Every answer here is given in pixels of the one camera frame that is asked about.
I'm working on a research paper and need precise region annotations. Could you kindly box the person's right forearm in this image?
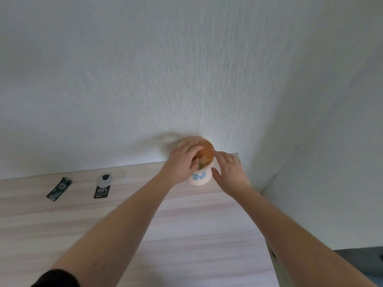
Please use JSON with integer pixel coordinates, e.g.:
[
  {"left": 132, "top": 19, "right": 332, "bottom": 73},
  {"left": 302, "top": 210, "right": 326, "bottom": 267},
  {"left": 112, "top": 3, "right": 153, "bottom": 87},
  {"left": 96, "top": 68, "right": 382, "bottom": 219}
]
[{"left": 229, "top": 185, "right": 379, "bottom": 287}]

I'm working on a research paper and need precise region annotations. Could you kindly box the white tub with blue label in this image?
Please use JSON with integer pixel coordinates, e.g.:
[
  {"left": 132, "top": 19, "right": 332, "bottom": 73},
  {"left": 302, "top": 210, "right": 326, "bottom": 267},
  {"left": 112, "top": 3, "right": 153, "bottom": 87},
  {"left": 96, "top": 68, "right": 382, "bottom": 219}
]
[{"left": 178, "top": 137, "right": 215, "bottom": 187}]

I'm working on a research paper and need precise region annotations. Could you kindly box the black sachet with white print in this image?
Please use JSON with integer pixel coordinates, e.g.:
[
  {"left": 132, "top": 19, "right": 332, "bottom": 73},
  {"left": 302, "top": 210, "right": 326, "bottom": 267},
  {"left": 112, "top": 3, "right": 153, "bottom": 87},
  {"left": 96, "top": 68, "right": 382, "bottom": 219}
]
[{"left": 93, "top": 185, "right": 111, "bottom": 200}]

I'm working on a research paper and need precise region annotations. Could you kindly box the green patterned sachet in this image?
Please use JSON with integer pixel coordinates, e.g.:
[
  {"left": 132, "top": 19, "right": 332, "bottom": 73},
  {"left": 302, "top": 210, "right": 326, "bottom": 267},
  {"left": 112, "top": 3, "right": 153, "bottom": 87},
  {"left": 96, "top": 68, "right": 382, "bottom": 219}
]
[{"left": 46, "top": 177, "right": 73, "bottom": 202}]

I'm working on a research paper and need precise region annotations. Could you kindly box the person's right hand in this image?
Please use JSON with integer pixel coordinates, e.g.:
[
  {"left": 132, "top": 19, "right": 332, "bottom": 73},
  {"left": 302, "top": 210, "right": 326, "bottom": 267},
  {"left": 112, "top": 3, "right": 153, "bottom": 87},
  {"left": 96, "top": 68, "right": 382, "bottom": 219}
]
[{"left": 211, "top": 150, "right": 252, "bottom": 197}]

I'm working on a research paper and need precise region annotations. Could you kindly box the silver round cable grommet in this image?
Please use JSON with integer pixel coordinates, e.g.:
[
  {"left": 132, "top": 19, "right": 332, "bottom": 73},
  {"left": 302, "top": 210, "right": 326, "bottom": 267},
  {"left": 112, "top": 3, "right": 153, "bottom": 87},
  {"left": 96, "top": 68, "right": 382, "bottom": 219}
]
[{"left": 96, "top": 173, "right": 114, "bottom": 188}]

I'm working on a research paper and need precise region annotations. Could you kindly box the person's left forearm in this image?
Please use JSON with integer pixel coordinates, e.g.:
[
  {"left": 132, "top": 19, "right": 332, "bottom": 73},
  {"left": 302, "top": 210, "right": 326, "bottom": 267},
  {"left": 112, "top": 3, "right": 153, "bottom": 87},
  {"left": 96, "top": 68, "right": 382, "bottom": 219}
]
[{"left": 49, "top": 173, "right": 177, "bottom": 287}]

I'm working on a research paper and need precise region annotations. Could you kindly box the black sleeve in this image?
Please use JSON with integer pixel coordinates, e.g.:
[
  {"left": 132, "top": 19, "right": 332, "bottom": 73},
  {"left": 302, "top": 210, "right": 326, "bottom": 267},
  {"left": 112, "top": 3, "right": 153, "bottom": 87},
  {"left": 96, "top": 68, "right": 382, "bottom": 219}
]
[{"left": 30, "top": 268, "right": 81, "bottom": 287}]

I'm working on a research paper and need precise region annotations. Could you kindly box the person's left hand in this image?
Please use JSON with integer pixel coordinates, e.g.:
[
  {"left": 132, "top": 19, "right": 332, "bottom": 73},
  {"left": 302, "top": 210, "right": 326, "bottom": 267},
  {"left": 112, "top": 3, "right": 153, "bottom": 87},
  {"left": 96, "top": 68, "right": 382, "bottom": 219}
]
[{"left": 159, "top": 143, "right": 204, "bottom": 186}]

